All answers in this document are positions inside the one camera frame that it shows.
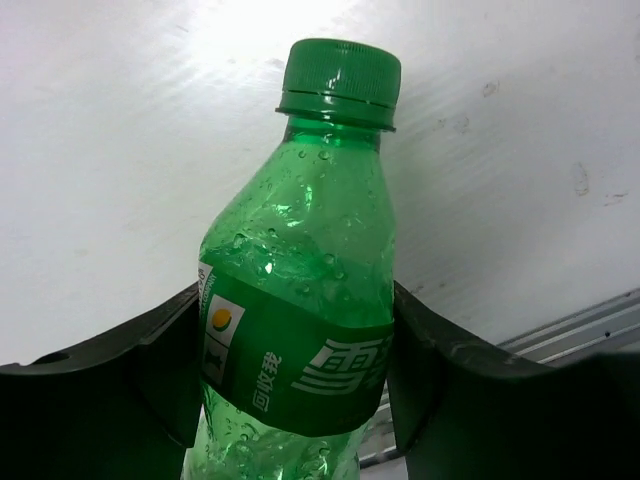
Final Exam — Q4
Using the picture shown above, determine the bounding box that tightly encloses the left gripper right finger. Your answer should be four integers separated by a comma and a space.
388, 286, 639, 479

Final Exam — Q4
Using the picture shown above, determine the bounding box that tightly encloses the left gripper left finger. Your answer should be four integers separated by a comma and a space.
1, 286, 201, 479

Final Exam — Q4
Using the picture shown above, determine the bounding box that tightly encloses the green soda bottle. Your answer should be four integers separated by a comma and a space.
183, 38, 401, 479

